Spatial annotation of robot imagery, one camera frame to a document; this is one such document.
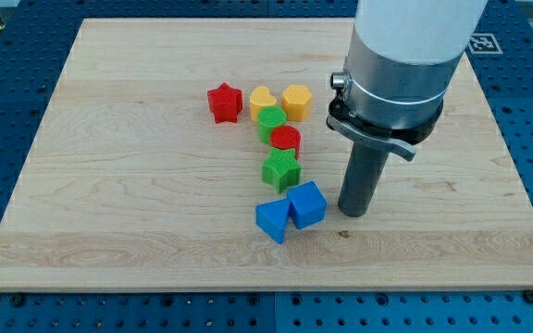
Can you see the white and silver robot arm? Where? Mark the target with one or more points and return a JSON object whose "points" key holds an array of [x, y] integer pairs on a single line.
{"points": [[400, 62]]}

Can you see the light wooden board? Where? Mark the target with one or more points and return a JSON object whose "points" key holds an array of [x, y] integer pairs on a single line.
{"points": [[131, 186]]}

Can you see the green star block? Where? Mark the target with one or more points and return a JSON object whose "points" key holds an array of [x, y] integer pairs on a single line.
{"points": [[281, 169]]}

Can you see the red cylinder block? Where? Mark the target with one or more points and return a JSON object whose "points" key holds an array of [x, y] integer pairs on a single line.
{"points": [[286, 137]]}

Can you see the green cylinder block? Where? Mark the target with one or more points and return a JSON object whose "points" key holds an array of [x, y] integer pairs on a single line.
{"points": [[269, 118]]}

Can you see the blue triangle block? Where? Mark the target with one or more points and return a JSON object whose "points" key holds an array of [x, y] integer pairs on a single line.
{"points": [[273, 217]]}

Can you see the blue cube block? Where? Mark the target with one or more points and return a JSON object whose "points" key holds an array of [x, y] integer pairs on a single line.
{"points": [[308, 205]]}

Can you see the yellow heart block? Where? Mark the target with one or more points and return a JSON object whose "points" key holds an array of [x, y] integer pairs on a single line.
{"points": [[260, 98]]}

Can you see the yellow hexagon block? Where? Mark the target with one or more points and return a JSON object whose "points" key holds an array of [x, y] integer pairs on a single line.
{"points": [[297, 102]]}

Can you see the red star block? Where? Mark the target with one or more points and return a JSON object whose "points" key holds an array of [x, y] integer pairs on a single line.
{"points": [[225, 103]]}

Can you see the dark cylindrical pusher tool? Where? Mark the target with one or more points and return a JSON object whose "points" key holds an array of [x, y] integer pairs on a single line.
{"points": [[361, 178]]}

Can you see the white fiducial marker tag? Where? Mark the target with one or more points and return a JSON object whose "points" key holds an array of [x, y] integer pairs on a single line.
{"points": [[482, 43]]}

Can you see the blue perforated table plate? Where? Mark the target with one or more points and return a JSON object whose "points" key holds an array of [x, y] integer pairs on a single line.
{"points": [[34, 44]]}

